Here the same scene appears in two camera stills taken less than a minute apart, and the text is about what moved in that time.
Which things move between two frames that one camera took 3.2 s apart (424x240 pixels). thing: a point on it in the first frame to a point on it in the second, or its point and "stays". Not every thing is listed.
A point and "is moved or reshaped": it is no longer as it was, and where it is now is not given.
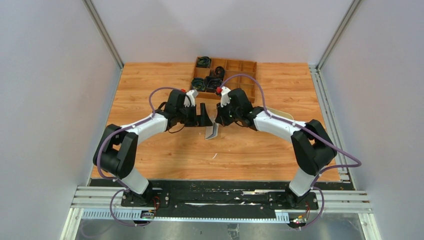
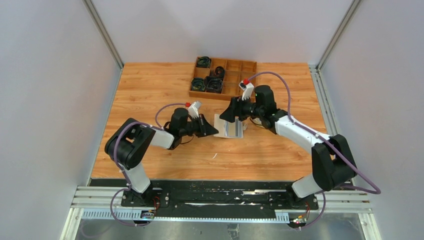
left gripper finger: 203,120 to 205,128
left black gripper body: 199,115 to 199,125
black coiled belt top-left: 204,62 stays
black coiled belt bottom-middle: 211,83 stays
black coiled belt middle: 219,71 stays
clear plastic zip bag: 211,131 is moved or reshaped
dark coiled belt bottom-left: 198,84 stays
